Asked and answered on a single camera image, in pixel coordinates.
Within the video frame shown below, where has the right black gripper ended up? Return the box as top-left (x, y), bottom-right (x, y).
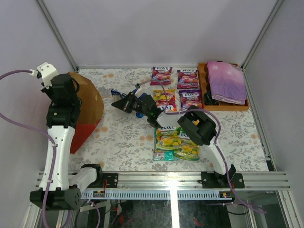
top-left (112, 92), bottom-right (150, 117)

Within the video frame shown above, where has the blue Doritos chip bag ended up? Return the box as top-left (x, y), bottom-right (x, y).
top-left (110, 88), bottom-right (147, 118)

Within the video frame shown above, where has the red paper bag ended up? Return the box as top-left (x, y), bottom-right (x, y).
top-left (68, 72), bottom-right (104, 154)

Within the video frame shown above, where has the orange snack package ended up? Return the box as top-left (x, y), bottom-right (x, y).
top-left (153, 89), bottom-right (177, 112)

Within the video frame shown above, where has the purple candy bag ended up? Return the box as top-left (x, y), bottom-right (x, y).
top-left (177, 69), bottom-right (199, 89)
top-left (179, 89), bottom-right (203, 111)
top-left (150, 66), bottom-right (172, 86)

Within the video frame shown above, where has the green snack package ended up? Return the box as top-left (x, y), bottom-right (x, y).
top-left (153, 126), bottom-right (181, 162)

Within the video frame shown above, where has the yellow snack bar packet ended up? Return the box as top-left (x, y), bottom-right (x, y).
top-left (192, 119), bottom-right (200, 125)

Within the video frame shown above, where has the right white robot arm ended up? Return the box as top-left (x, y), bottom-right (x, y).
top-left (111, 92), bottom-right (236, 188)

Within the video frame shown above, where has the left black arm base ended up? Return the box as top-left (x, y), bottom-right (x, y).
top-left (88, 173), bottom-right (119, 188)

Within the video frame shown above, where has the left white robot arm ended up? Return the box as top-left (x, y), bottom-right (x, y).
top-left (29, 74), bottom-right (104, 211)

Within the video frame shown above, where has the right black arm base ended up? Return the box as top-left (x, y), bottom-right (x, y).
top-left (198, 165), bottom-right (245, 189)

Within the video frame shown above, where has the floral table mat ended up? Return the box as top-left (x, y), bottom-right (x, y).
top-left (69, 68), bottom-right (268, 171)

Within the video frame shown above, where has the wooden compartment tray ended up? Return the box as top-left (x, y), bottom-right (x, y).
top-left (197, 63), bottom-right (250, 112)

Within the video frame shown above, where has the black item in tray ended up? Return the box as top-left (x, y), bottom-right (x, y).
top-left (203, 91), bottom-right (219, 106)

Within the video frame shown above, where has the purple star cloth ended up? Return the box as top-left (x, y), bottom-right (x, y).
top-left (207, 61), bottom-right (247, 105)

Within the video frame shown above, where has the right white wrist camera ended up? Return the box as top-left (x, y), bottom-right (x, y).
top-left (133, 84), bottom-right (144, 98)

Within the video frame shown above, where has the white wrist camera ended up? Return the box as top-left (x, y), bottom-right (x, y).
top-left (133, 84), bottom-right (144, 98)
top-left (29, 62), bottom-right (58, 89)

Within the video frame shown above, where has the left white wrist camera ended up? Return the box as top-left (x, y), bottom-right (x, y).
top-left (29, 62), bottom-right (58, 89)

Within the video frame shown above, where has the blue slotted cable duct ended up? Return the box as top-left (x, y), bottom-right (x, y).
top-left (81, 190), bottom-right (232, 200)

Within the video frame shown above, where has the aluminium front rail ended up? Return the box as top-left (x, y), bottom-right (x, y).
top-left (35, 170), bottom-right (292, 190)

